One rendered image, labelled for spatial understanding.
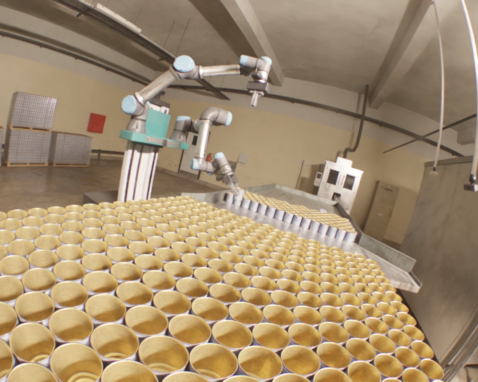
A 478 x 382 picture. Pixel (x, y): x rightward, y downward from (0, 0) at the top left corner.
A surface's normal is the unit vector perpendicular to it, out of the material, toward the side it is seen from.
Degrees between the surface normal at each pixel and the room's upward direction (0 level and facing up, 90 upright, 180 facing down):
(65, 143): 91
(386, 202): 90
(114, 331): 89
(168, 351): 88
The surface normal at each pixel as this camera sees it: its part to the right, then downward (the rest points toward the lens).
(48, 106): 0.89, 0.28
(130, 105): -0.11, 0.23
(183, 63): 0.11, 0.09
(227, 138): -0.36, 0.06
